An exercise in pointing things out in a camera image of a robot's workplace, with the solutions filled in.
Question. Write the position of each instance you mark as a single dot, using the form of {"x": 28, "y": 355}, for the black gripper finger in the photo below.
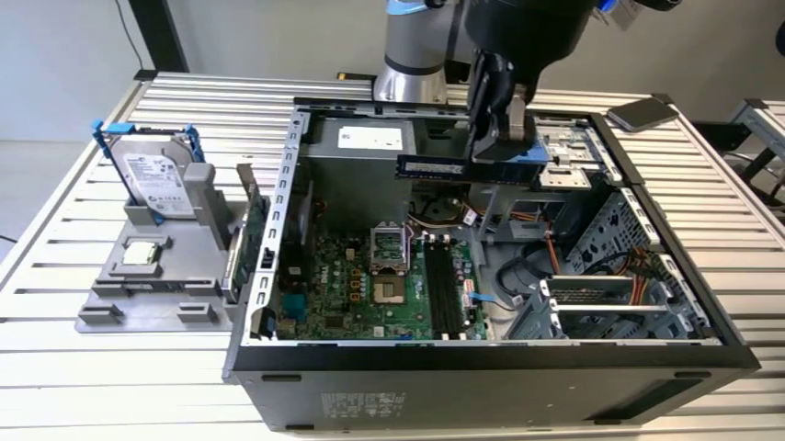
{"x": 490, "y": 105}
{"x": 519, "y": 128}

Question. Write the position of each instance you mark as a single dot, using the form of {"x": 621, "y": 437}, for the CPU socket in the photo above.
{"x": 390, "y": 291}

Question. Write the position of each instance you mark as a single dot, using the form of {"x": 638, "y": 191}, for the blue drive latch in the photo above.
{"x": 538, "y": 151}

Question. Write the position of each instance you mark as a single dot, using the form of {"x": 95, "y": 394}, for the grey metal disk bay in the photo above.
{"x": 607, "y": 309}

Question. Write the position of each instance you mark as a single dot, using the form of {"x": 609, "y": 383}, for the black PC case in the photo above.
{"x": 428, "y": 399}

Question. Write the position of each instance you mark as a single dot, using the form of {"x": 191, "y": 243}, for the adjacent metal slat table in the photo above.
{"x": 757, "y": 110}

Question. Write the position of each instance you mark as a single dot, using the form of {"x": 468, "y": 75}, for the black upright post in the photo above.
{"x": 161, "y": 37}

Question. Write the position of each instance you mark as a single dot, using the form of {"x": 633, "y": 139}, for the thin locking lever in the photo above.
{"x": 408, "y": 250}

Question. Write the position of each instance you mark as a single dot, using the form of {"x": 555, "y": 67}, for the silver CPU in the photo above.
{"x": 141, "y": 253}

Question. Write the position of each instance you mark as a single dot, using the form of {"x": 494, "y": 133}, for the grey parts rack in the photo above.
{"x": 184, "y": 257}

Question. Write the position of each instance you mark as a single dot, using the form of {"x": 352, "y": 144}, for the black CPU cooler fan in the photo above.
{"x": 436, "y": 210}

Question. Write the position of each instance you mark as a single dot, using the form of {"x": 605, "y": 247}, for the hard disk in blue carrier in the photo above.
{"x": 153, "y": 184}

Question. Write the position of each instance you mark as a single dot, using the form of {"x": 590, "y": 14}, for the green graphics card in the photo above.
{"x": 248, "y": 248}

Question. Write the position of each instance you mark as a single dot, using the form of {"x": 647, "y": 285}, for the yellow black connector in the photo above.
{"x": 340, "y": 75}

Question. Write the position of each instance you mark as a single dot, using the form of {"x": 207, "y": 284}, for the flat dark grey device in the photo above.
{"x": 641, "y": 114}

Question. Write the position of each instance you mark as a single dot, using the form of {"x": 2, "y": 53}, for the green motherboard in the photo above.
{"x": 343, "y": 303}

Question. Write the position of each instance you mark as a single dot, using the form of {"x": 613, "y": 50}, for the blue expansion slot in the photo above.
{"x": 294, "y": 307}

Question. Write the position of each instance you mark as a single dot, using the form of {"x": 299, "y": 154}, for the grey power supply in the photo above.
{"x": 362, "y": 193}

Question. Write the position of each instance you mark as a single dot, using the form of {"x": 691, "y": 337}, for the grey optical drive cage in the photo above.
{"x": 508, "y": 206}

